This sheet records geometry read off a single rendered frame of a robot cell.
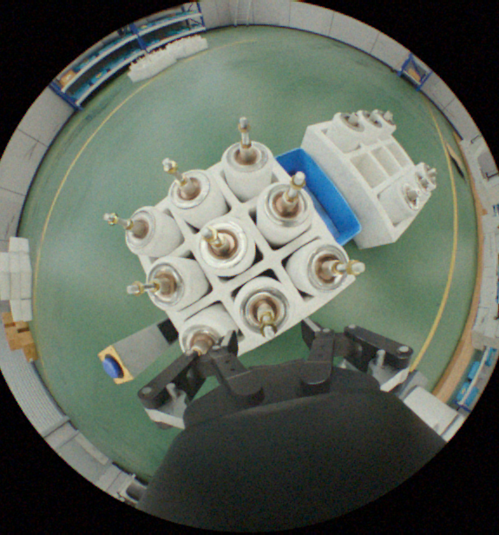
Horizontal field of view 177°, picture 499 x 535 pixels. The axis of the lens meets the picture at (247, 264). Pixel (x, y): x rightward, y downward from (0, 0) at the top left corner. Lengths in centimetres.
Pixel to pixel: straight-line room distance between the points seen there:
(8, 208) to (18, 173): 83
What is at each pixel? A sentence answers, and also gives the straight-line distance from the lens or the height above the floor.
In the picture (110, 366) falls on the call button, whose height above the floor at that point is 33.
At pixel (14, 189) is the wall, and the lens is 520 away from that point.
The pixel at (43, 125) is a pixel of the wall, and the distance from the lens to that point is 497.
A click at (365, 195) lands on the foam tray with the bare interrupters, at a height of 17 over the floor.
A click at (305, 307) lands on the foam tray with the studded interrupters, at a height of 18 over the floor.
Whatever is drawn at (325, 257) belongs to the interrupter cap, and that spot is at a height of 25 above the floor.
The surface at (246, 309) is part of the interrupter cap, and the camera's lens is 25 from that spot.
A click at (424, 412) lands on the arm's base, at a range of 50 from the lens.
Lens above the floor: 49
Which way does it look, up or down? 86 degrees down
